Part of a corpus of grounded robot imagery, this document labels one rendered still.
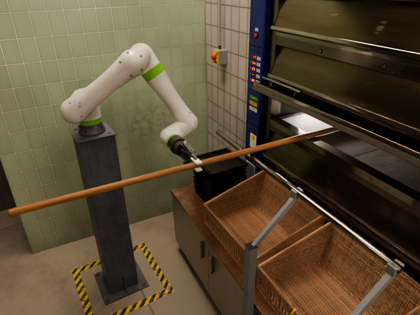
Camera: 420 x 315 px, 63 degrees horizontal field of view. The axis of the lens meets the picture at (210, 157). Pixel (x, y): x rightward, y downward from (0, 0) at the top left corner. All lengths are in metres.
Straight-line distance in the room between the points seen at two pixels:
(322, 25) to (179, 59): 1.33
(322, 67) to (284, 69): 0.27
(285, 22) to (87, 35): 1.32
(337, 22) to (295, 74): 0.36
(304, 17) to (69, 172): 1.98
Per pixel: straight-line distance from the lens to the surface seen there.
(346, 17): 1.71
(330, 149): 1.88
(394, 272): 1.27
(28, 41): 2.56
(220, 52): 2.53
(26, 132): 2.71
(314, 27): 1.82
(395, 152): 1.41
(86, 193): 1.51
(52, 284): 2.92
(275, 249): 1.85
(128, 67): 1.65
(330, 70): 1.79
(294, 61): 1.98
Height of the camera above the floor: 1.99
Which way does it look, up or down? 28 degrees down
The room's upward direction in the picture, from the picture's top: 1 degrees counter-clockwise
